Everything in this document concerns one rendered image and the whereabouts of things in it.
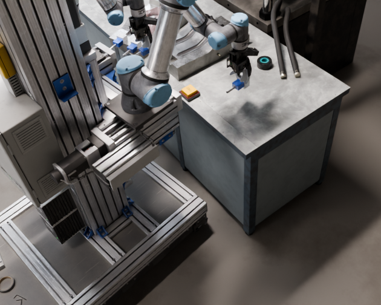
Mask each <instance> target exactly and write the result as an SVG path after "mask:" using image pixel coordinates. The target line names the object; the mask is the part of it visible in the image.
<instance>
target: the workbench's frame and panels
mask: <svg viewBox="0 0 381 305"><path fill-rule="evenodd" d="M79 15H80V18H81V21H82V22H83V23H84V25H85V30H86V33H87V36H88V40H89V41H90V45H91V47H92V48H93V47H95V45H96V44H97V43H99V42H100V43H102V44H103V45H105V46H107V47H108V48H111V47H112V45H111V43H110V40H109V37H110V36H109V35H108V34H107V33H105V32H104V31H103V30H102V29H101V28H100V27H99V26H98V25H97V24H95V23H94V22H93V21H92V20H91V19H90V18H89V17H87V16H86V15H85V14H84V13H83V12H81V11H80V12H79ZM349 91H350V88H349V89H348V90H346V91H344V92H343V93H342V94H340V95H338V96H337V97H335V98H334V99H332V100H331V101H329V102H328V103H326V104H325V105H323V106H321V107H320V108H318V109H317V110H316V111H314V112H312V113H311V114H309V115H308V116H306V117H305V118H303V119H301V120H300V121H298V122H297V123H295V124H294V125H292V126H291V127H289V128H287V129H286V130H285V131H283V132H282V133H280V134H278V135H277V136H275V137H274V138H272V139H271V140H269V141H268V142H266V143H265V144H263V145H261V146H260V147H259V148H257V149H255V150H254V151H252V152H251V153H249V154H248V155H245V154H244V153H243V152H241V151H240V150H239V149H238V148H237V147H236V146H235V145H234V144H232V143H231V142H230V141H229V140H227V139H226V138H225V137H224V136H223V135H222V134H221V133H220V132H219V131H217V130H216V129H215V128H214V127H213V126H212V125H211V124H210V123H208V122H207V121H206V120H205V119H204V118H202V117H201V116H200V115H199V114H198V113H197V112H196V111H195V110H193V109H192V108H191V107H190V106H189V105H188V104H187V103H186V102H184V101H183V100H182V103H183V108H182V109H181V110H180V111H178V117H179V122H180V125H179V126H178V127H176V129H175V134H174V135H173V136H172V137H171V138H170V139H169V140H167V141H166V142H165V143H163V145H164V146H165V147H166V148H167V149H168V150H169V151H170V152H171V153H172V154H173V155H174V156H175V157H176V158H177V159H178V160H179V161H180V164H181V167H182V168H183V170H184V171H188V170H189V171H190V172H191V173H192V174H193V175H194V176H195V177H196V178H197V179H198V180H199V181H200V182H201V183H202V184H203V185H204V186H205V187H206V188H207V189H208V190H209V191H210V192H211V193H212V194H213V195H214V196H215V197H216V198H217V199H218V200H219V201H220V202H221V203H222V204H223V205H224V206H225V207H226V208H227V209H228V210H229V211H230V212H231V213H232V214H233V215H234V216H235V217H236V218H237V219H238V220H239V221H240V222H241V223H242V224H243V229H244V231H245V233H246V234H247V235H252V234H253V232H254V231H255V226H256V225H258V224H259V223H261V222H262V221H263V220H265V219H266V218H267V217H269V216H270V215H272V214H273V213H274V212H276V211H277V210H278V209H280V208H281V207H283V206H284V205H285V204H287V203H288V202H289V201H291V200H292V199H294V198H295V197H296V196H298V195H299V194H300V193H302V192H303V191H305V190H306V189H307V188H309V187H310V186H311V185H313V184H314V183H315V184H316V185H320V184H321V183H322V182H323V181H324V178H325V173H326V170H327V165H328V159H329V156H330V151H331V146H332V143H333V137H334V132H335V129H336V124H337V118H338V115H339V110H340V105H341V102H342V97H344V96H345V95H346V94H348V93H349Z"/></svg>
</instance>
